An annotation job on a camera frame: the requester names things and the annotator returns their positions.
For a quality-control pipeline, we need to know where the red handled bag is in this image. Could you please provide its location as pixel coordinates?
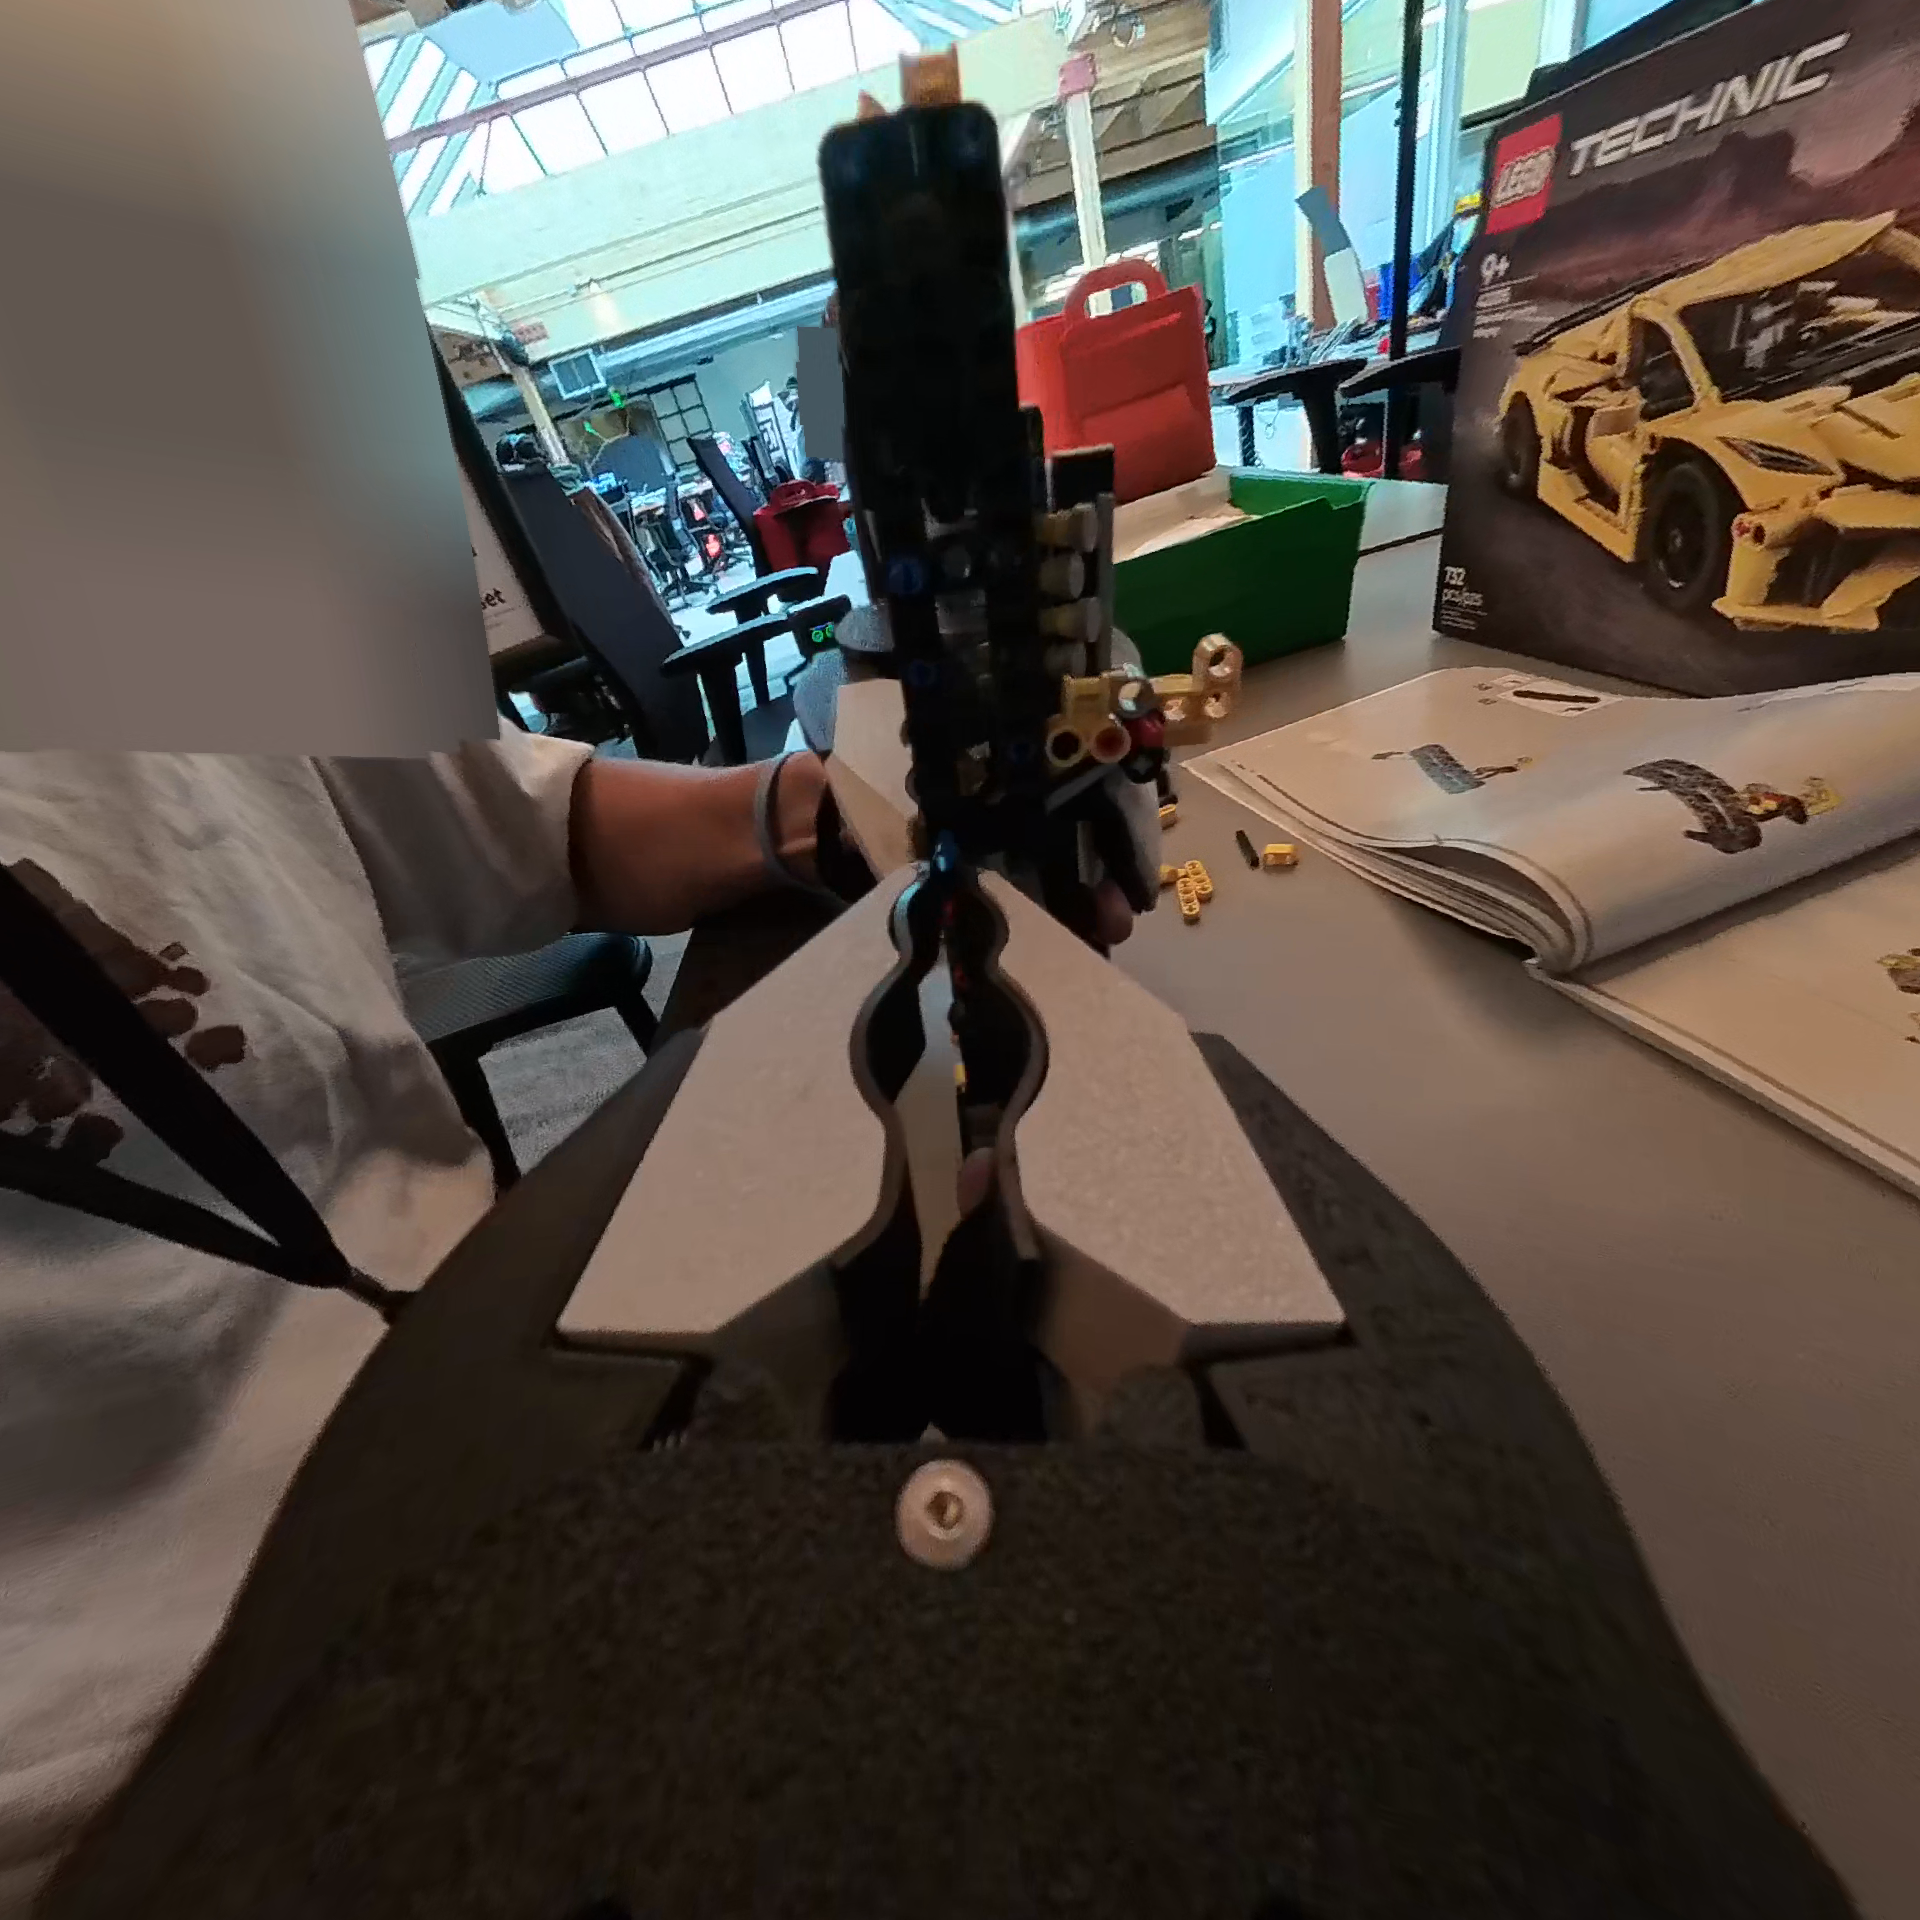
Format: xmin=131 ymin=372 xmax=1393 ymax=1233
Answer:
xmin=1015 ymin=259 xmax=1220 ymax=507

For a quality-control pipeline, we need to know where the person's left forearm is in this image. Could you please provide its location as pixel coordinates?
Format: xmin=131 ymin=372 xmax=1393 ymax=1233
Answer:
xmin=566 ymin=747 xmax=774 ymax=935

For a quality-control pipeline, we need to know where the grey black lego technic assembly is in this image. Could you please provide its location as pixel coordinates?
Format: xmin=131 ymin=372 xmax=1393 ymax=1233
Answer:
xmin=815 ymin=49 xmax=1247 ymax=1151

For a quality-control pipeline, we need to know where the thin black pole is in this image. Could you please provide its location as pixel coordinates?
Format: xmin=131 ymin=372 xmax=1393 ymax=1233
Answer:
xmin=1386 ymin=0 xmax=1431 ymax=367

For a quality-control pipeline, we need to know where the red office chair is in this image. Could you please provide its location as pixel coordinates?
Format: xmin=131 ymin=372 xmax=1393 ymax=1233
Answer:
xmin=747 ymin=480 xmax=859 ymax=605

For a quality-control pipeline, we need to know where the lego set box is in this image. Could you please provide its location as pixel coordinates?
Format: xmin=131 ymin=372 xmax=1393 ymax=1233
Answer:
xmin=1428 ymin=0 xmax=1920 ymax=703

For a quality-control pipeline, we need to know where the blue wristband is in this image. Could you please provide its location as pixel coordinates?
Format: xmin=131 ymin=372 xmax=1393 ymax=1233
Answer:
xmin=749 ymin=747 xmax=837 ymax=905

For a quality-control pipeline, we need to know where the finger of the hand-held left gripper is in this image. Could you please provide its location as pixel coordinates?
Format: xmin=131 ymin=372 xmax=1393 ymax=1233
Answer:
xmin=825 ymin=680 xmax=924 ymax=877
xmin=1076 ymin=778 xmax=1172 ymax=913

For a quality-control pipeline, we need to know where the black office chair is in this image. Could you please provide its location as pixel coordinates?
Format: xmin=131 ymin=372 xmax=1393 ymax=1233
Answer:
xmin=394 ymin=928 xmax=666 ymax=1199
xmin=492 ymin=463 xmax=847 ymax=770

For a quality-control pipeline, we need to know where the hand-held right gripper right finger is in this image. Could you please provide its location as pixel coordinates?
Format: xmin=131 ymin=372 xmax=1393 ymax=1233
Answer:
xmin=971 ymin=871 xmax=1346 ymax=1347

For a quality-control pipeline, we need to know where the open lego instruction booklet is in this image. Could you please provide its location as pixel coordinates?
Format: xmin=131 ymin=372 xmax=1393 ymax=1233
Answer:
xmin=1182 ymin=663 xmax=1920 ymax=1205

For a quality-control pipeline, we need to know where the black strap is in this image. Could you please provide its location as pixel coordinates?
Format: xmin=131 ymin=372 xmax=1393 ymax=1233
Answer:
xmin=0 ymin=859 xmax=414 ymax=1321

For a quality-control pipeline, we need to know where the green plastic bin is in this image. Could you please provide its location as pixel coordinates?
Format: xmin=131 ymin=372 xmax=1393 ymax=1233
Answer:
xmin=1106 ymin=464 xmax=1373 ymax=681

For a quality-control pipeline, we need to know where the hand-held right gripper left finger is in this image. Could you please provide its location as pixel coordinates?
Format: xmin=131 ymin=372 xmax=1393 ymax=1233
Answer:
xmin=553 ymin=867 xmax=924 ymax=1347

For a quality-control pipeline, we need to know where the black desk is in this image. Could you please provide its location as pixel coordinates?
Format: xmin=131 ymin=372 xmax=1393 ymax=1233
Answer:
xmin=1212 ymin=348 xmax=1466 ymax=483

